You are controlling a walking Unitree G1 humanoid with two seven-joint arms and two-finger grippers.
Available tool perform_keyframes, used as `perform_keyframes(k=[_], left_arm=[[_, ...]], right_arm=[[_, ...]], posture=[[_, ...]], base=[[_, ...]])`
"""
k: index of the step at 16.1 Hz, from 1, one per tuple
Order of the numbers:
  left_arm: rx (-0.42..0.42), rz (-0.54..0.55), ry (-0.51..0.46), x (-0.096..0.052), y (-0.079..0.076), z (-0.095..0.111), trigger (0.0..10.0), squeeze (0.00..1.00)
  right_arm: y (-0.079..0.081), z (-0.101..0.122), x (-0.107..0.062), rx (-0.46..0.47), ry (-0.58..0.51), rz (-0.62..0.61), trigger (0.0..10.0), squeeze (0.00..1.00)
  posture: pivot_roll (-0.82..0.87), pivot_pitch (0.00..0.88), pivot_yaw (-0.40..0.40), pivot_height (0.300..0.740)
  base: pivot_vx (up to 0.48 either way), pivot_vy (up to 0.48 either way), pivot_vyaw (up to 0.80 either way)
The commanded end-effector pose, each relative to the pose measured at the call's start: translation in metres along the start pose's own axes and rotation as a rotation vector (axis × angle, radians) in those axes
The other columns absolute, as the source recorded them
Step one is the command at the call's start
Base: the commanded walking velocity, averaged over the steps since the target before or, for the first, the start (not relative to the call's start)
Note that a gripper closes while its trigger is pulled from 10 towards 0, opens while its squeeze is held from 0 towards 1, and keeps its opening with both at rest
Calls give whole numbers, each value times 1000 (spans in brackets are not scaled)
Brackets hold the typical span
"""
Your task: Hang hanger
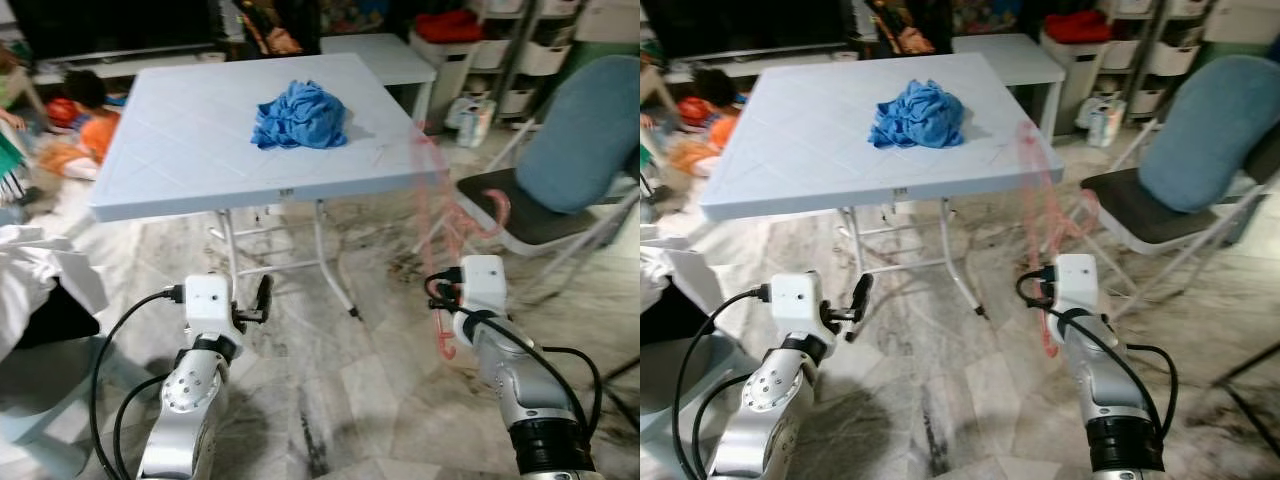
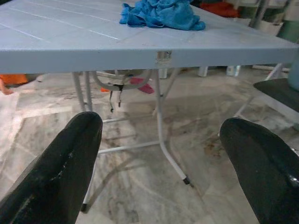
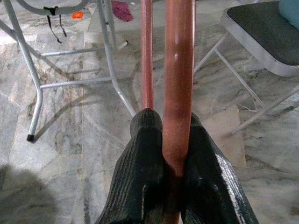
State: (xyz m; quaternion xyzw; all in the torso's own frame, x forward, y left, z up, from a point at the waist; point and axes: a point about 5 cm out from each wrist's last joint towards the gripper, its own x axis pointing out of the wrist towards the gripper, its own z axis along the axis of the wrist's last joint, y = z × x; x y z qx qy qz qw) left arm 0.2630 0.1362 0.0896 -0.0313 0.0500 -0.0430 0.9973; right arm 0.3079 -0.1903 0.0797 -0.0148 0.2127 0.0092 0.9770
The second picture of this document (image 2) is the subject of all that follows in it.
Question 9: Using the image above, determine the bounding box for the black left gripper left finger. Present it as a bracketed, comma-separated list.
[0, 111, 104, 224]

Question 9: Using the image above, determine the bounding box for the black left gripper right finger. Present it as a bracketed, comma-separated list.
[219, 117, 299, 224]

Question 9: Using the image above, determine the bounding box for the blue towel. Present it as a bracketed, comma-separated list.
[119, 0, 206, 31]

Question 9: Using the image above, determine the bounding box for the grey folding chair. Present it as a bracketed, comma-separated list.
[233, 63, 299, 119]

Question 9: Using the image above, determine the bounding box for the orange fabric item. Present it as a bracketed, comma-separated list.
[0, 73, 29, 86]

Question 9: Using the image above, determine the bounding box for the pink plastic item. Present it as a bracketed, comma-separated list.
[129, 77, 155, 95]

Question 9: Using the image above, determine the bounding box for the light blue folding table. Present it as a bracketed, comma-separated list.
[0, 0, 299, 213]

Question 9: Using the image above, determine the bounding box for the green storage box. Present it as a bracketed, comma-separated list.
[279, 22, 299, 44]

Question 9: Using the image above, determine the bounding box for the red fabric bundle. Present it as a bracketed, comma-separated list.
[199, 1, 240, 19]

